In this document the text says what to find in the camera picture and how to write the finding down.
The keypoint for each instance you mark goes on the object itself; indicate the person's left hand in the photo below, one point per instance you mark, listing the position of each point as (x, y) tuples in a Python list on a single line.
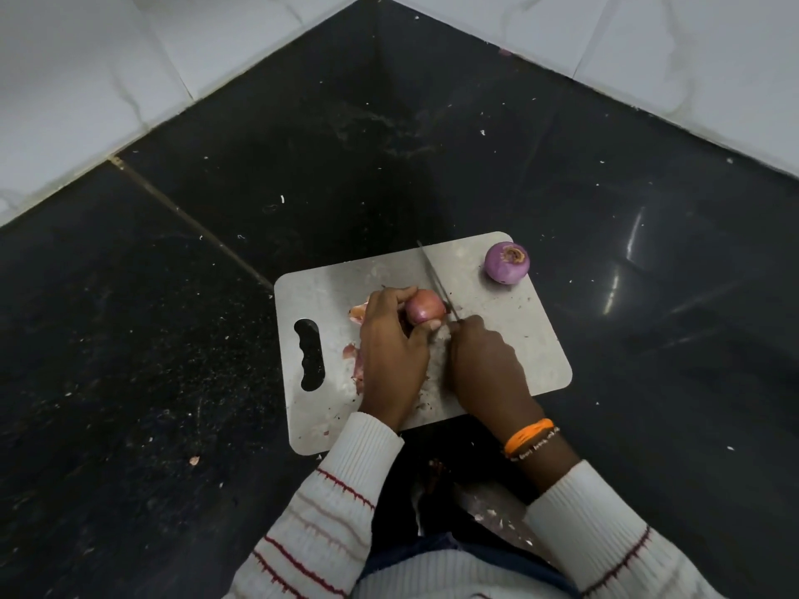
[(390, 361)]

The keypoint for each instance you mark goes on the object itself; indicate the person's right hand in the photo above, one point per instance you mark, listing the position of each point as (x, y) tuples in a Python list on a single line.
[(490, 374)]

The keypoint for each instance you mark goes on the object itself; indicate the onion peel piece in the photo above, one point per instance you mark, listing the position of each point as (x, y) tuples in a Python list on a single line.
[(358, 313), (359, 371), (349, 351)]

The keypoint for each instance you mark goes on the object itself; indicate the purple onion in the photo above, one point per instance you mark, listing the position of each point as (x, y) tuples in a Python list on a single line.
[(505, 265), (424, 305)]

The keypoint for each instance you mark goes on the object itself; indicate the person's right forearm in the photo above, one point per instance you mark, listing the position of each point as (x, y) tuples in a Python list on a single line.
[(605, 542)]

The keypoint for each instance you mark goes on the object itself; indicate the person's left forearm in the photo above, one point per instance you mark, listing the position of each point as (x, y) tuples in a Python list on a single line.
[(324, 524)]

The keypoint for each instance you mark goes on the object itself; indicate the steel cutting board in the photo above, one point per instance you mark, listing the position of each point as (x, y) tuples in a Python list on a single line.
[(499, 330)]

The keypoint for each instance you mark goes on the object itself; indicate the orange thread wristband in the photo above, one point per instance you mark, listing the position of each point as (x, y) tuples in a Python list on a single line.
[(527, 435)]

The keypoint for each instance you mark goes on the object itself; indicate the blue denim trousers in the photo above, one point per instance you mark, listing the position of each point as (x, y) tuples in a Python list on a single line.
[(406, 549)]

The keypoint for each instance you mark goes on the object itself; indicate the white red striped sweater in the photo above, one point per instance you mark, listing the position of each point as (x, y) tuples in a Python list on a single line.
[(462, 577)]

